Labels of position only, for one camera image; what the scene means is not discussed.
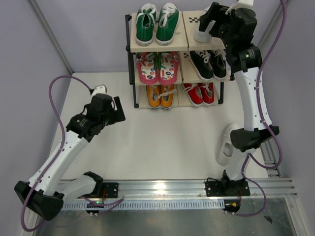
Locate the red canvas sneaker left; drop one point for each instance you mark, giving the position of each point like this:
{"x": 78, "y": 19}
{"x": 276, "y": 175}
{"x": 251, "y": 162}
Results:
{"x": 194, "y": 93}

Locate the white leather sneaker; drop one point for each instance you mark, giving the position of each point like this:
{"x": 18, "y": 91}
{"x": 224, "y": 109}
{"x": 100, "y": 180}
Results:
{"x": 226, "y": 149}
{"x": 203, "y": 36}

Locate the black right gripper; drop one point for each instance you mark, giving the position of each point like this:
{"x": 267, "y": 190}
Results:
{"x": 216, "y": 12}

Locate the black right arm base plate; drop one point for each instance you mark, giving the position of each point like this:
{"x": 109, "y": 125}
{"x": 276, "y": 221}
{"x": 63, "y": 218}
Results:
{"x": 216, "y": 188}

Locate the slotted grey cable duct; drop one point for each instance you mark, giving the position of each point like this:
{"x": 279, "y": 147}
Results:
{"x": 150, "y": 205}

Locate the black canvas sneaker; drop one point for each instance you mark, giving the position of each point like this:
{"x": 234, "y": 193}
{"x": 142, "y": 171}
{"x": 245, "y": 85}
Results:
{"x": 218, "y": 63}
{"x": 201, "y": 62}

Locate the green canvas sneaker right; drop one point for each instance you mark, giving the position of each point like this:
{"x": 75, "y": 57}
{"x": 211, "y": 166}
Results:
{"x": 169, "y": 18}

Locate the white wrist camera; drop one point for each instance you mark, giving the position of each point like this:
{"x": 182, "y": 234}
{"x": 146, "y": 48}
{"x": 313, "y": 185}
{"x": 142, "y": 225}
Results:
{"x": 240, "y": 4}
{"x": 99, "y": 89}

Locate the green canvas sneaker left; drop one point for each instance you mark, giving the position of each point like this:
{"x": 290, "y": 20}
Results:
{"x": 145, "y": 23}

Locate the black canvas sneaker left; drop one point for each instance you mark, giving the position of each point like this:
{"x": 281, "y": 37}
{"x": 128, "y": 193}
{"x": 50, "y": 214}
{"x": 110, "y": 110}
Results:
{"x": 201, "y": 62}

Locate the orange canvas sneaker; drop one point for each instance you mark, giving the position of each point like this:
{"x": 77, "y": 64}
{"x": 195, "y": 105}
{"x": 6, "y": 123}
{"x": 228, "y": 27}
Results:
{"x": 153, "y": 96}
{"x": 166, "y": 96}

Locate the red canvas sneaker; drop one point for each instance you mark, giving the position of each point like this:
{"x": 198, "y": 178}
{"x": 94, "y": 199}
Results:
{"x": 194, "y": 93}
{"x": 208, "y": 94}

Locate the black canvas sneaker right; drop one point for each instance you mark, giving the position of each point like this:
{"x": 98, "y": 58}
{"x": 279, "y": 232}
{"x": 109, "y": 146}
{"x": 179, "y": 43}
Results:
{"x": 218, "y": 63}

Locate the cream black shoe shelf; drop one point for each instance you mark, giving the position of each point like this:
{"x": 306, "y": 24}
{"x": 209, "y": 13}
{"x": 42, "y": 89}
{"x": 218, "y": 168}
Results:
{"x": 183, "y": 43}

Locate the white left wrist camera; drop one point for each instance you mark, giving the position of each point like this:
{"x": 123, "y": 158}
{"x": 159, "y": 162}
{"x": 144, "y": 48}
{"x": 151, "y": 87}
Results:
{"x": 99, "y": 89}

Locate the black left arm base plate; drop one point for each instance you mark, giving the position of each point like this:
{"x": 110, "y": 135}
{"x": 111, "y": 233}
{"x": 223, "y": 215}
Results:
{"x": 109, "y": 190}

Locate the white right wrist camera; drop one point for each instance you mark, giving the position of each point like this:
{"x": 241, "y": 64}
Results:
{"x": 240, "y": 4}

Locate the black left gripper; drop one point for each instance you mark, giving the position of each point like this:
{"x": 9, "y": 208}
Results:
{"x": 118, "y": 115}

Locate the red canvas sneaker right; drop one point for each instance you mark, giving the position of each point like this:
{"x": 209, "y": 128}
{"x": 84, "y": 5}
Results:
{"x": 208, "y": 94}

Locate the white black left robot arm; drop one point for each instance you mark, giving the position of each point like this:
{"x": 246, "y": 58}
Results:
{"x": 42, "y": 193}

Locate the green canvas sneaker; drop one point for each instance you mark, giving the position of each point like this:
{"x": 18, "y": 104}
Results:
{"x": 145, "y": 23}
{"x": 169, "y": 18}

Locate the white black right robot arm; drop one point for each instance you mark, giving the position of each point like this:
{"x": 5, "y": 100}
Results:
{"x": 245, "y": 62}

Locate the pink green sandal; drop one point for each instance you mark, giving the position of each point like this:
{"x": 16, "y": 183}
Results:
{"x": 168, "y": 65}
{"x": 146, "y": 63}

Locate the aluminium mounting rail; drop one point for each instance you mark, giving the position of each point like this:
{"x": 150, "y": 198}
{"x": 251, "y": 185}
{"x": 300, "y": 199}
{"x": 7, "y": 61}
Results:
{"x": 187, "y": 189}

